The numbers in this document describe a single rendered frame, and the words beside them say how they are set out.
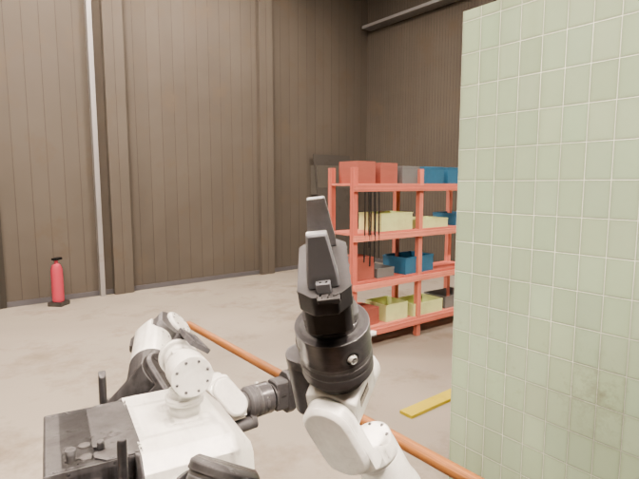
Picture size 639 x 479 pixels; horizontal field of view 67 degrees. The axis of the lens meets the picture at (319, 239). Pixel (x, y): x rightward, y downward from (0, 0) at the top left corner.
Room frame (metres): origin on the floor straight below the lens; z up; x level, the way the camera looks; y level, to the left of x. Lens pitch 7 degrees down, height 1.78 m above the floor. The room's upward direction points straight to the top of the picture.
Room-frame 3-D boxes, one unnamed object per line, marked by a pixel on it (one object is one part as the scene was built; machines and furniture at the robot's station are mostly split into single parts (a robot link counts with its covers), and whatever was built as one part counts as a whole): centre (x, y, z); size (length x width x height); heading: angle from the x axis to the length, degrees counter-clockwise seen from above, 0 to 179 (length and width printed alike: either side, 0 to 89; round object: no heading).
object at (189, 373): (0.78, 0.23, 1.47); 0.10 x 0.07 x 0.09; 29
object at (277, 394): (1.32, 0.13, 1.19); 0.12 x 0.10 x 0.13; 127
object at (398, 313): (5.73, -1.07, 1.01); 2.12 x 0.57 x 2.03; 130
